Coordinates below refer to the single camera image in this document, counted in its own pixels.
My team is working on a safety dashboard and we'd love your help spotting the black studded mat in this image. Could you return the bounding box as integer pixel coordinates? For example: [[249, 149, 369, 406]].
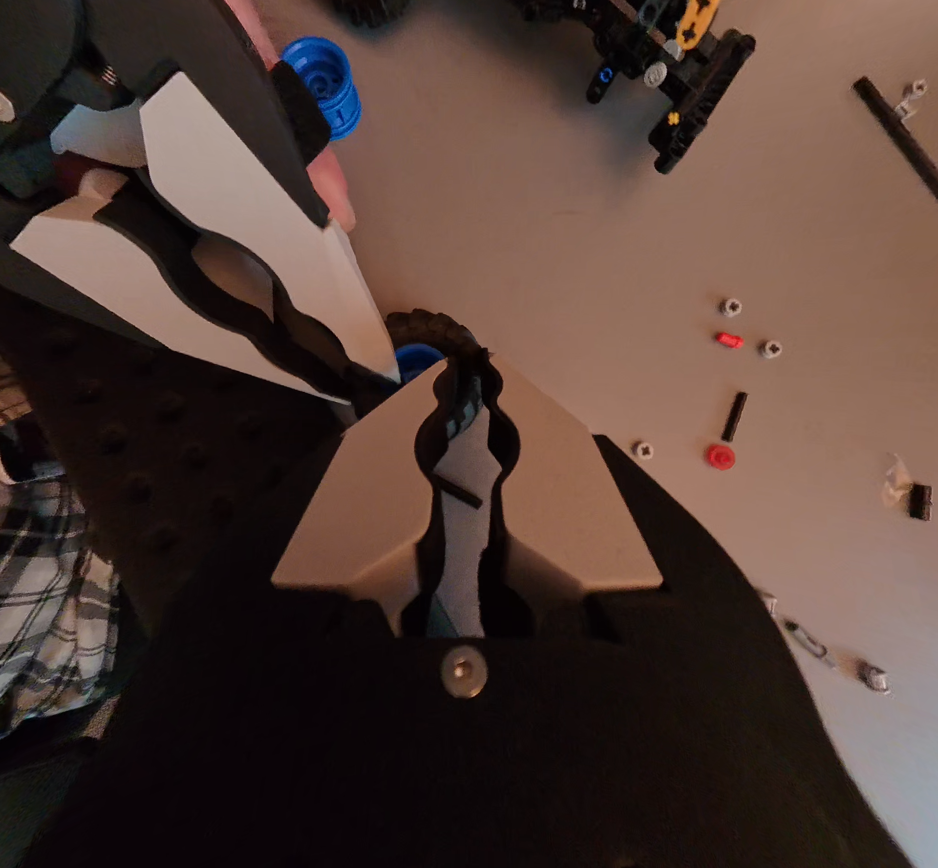
[[0, 289, 345, 635]]

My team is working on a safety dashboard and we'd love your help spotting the plaid shirt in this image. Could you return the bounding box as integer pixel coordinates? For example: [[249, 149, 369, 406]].
[[0, 472, 122, 719]]

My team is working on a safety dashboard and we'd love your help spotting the blue black toy monster truck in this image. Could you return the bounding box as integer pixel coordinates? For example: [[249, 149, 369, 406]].
[[440, 0, 770, 175]]

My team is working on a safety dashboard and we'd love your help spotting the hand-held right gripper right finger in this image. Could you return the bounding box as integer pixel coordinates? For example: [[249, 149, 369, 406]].
[[480, 354, 664, 638]]

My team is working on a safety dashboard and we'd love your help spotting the long black toy axle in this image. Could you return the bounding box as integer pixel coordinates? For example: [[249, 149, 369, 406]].
[[852, 77, 938, 198]]

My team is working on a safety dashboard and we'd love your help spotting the dark grey toy pin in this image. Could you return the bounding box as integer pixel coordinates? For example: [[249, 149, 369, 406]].
[[783, 619, 836, 667]]

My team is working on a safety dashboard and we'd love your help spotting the black rubber toy tyre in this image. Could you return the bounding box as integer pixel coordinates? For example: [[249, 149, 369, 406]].
[[384, 307, 490, 437]]

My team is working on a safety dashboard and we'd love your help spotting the clear plastic scrap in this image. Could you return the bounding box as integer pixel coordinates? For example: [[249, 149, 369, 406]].
[[883, 454, 916, 510]]

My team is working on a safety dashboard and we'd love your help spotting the small black toy axle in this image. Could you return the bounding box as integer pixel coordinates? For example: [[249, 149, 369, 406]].
[[432, 474, 485, 510]]

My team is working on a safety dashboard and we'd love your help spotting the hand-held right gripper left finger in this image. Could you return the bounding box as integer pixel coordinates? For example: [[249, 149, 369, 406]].
[[273, 359, 449, 623]]

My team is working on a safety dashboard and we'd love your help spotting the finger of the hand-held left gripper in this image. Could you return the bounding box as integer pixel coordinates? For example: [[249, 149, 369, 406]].
[[138, 71, 403, 387], [10, 187, 382, 406]]

